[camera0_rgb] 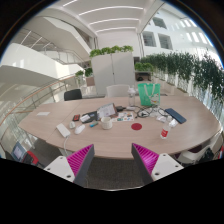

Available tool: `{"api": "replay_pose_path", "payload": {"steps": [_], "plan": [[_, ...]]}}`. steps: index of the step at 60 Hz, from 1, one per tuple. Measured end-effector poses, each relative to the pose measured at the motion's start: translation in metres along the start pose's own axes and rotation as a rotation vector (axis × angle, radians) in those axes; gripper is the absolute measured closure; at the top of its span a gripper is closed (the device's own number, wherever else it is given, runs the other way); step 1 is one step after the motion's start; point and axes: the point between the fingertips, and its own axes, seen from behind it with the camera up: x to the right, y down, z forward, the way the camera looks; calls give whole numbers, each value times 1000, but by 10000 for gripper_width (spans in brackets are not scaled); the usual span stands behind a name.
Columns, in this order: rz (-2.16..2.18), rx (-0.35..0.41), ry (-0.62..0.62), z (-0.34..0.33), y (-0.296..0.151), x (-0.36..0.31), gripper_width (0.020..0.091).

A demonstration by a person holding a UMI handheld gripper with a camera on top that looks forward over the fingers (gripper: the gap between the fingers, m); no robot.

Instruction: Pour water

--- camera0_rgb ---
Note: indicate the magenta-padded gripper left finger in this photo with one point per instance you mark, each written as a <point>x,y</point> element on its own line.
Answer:
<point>56,166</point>

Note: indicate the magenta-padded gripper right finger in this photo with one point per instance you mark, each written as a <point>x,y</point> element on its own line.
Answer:
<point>166,165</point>

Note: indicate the clear water bottle red label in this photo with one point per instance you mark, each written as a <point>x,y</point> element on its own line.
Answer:
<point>165,129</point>

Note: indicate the white power strip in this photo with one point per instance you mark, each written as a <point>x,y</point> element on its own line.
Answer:
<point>63,130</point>

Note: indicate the clear plastic package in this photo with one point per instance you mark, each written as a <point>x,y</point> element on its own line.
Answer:
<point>173,123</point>

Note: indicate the white computer mouse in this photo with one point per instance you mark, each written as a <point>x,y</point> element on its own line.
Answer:
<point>79,129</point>

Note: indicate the small white charger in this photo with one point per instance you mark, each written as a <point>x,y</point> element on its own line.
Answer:
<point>72,125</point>

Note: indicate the flat round red coaster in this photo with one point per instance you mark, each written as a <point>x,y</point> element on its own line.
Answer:
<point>136,126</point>

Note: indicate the dark blue keyboard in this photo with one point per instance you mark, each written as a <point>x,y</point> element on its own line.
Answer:
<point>175,115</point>

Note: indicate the red and black phone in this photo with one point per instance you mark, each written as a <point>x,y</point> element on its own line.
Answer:
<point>76,117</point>

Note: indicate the white paper sheet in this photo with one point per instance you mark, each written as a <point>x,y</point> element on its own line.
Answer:
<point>43,113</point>

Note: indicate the small blue marker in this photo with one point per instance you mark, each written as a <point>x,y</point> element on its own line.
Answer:
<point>93,124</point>

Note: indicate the white card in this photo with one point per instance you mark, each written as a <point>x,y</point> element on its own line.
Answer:
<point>85,118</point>

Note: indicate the white checked paper cup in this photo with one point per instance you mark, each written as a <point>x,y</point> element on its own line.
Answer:
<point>106,123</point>

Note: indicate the green tote bag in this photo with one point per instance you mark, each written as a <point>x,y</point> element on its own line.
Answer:
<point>149,94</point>

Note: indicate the black power adapter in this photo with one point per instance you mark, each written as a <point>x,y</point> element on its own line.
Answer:
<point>119,108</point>

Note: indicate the black office chair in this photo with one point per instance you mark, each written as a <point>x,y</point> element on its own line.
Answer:
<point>73,94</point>

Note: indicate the glass railing wooden handrail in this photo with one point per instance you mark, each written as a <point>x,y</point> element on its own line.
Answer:
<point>33,94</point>

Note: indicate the clear sports bottle white lid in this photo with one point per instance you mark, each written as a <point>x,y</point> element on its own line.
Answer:
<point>132,96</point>

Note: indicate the brown planter with plants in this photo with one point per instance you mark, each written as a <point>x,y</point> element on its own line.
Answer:
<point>89,79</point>

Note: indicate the long green hedge row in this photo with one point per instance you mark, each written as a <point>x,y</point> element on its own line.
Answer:
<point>186,66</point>

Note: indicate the tall white cabinet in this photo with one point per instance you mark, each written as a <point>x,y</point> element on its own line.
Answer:
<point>113,73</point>

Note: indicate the green plants in cabinet planter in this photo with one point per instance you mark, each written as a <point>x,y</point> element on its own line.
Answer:
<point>111,50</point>

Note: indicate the ceiling light strips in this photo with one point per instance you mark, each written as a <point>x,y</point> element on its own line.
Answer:
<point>110,8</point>

